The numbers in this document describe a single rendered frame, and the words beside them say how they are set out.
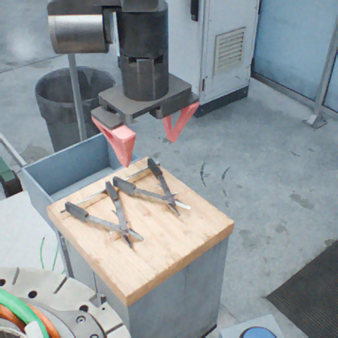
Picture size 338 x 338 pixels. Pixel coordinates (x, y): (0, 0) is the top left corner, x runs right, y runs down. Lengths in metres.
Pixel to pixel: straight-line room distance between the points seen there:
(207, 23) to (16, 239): 1.84
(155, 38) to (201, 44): 2.11
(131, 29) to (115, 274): 0.29
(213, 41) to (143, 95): 2.13
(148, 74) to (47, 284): 0.26
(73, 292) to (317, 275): 1.55
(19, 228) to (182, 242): 0.54
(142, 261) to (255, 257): 1.43
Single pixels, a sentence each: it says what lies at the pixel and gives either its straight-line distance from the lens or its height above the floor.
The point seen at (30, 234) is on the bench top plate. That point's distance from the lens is 1.00.
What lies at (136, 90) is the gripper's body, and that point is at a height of 1.26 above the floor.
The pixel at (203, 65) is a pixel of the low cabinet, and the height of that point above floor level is 0.38.
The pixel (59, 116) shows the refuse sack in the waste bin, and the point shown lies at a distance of 1.94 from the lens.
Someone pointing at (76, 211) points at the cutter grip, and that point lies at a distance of 0.57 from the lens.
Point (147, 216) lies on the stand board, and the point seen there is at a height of 1.06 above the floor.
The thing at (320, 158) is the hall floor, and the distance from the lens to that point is 2.59.
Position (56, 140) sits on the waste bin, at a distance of 2.09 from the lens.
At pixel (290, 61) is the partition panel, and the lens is 2.90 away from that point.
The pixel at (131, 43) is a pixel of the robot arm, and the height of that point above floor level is 1.32.
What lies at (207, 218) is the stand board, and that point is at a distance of 0.59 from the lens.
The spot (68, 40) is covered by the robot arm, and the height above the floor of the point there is 1.32.
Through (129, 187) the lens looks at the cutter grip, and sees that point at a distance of 0.60.
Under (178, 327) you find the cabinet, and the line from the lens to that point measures 0.70.
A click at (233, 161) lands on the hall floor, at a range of 2.44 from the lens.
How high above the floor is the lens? 1.49
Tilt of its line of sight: 39 degrees down
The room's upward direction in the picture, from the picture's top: straight up
